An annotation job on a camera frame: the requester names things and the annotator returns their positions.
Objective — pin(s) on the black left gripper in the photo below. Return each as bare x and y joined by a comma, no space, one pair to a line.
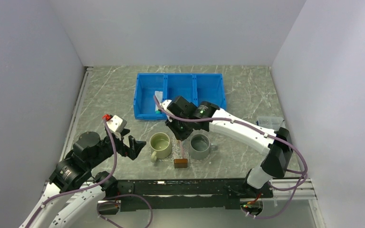
135,147

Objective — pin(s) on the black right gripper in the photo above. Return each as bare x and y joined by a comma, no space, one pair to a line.
179,135

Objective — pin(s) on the cream ceramic mug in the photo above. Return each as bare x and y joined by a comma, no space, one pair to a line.
160,146

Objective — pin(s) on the grey ceramic mug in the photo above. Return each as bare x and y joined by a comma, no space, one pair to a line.
200,147

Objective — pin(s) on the pink toothbrush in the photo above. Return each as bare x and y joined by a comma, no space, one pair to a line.
182,150

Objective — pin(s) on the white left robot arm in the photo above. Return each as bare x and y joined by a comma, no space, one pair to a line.
52,210

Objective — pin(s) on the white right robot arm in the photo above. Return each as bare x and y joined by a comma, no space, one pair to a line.
268,142

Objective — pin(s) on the white teal-capped toothpaste tube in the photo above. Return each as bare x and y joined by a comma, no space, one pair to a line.
159,97

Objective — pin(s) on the blue middle storage bin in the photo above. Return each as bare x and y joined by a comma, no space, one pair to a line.
180,84

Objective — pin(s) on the blue storage bin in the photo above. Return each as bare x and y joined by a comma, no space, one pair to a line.
146,86
208,95
180,84

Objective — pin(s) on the blue right storage bin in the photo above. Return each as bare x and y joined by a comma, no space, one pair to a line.
208,95

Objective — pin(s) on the blue left storage bin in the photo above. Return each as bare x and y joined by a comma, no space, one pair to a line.
146,86

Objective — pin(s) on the clear plastic parts box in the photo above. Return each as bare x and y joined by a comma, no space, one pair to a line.
271,122

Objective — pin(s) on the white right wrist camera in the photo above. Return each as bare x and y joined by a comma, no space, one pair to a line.
164,106

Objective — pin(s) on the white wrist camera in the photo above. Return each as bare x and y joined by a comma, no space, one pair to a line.
164,106
116,125

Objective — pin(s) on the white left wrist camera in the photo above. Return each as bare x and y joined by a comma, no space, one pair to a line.
116,125

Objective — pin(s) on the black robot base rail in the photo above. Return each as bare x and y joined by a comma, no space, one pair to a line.
228,193

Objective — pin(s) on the aluminium side rail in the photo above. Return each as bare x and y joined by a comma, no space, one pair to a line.
77,111

